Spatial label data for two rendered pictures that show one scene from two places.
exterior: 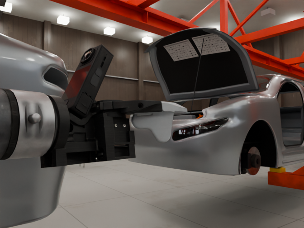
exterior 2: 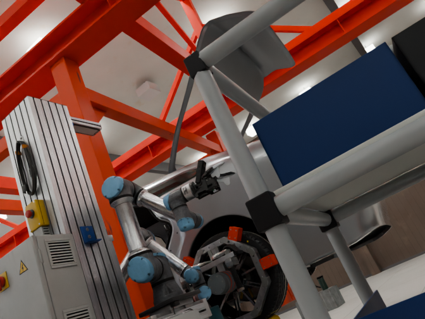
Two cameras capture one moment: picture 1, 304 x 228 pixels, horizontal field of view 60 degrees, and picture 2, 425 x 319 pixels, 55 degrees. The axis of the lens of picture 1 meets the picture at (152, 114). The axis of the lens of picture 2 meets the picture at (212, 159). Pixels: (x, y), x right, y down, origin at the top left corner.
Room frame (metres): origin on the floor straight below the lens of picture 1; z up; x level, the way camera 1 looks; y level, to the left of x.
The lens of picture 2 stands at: (-0.43, -1.52, 0.64)
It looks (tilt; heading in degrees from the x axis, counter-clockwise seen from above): 20 degrees up; 61
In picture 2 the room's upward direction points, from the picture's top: 24 degrees counter-clockwise
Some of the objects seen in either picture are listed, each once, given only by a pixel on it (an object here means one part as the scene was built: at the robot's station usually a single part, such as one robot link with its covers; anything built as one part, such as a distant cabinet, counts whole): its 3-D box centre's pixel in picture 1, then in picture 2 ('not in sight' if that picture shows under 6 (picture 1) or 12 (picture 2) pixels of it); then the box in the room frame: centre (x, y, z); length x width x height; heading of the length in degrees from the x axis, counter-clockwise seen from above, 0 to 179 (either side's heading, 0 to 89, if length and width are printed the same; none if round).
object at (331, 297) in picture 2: not in sight; (314, 293); (4.52, 5.94, 0.39); 0.81 x 0.66 x 0.78; 125
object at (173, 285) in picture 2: not in sight; (166, 291); (0.12, 0.46, 0.87); 0.15 x 0.15 x 0.10
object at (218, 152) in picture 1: (254, 113); not in sight; (4.67, -1.82, 1.49); 4.95 x 1.86 x 1.59; 131
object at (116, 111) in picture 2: not in sight; (171, 141); (1.20, 2.17, 2.54); 2.58 x 0.12 x 0.42; 41
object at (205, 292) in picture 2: not in sight; (202, 293); (0.39, 0.72, 0.81); 0.11 x 0.08 x 0.09; 86
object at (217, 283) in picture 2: not in sight; (223, 282); (0.64, 1.00, 0.85); 0.21 x 0.14 x 0.14; 41
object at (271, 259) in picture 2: not in sight; (268, 261); (0.91, 0.81, 0.85); 0.09 x 0.08 x 0.07; 131
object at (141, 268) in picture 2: not in sight; (131, 227); (0.04, 0.36, 1.19); 0.15 x 0.12 x 0.55; 50
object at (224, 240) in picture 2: not in sight; (227, 281); (0.70, 1.04, 0.85); 0.54 x 0.07 x 0.54; 131
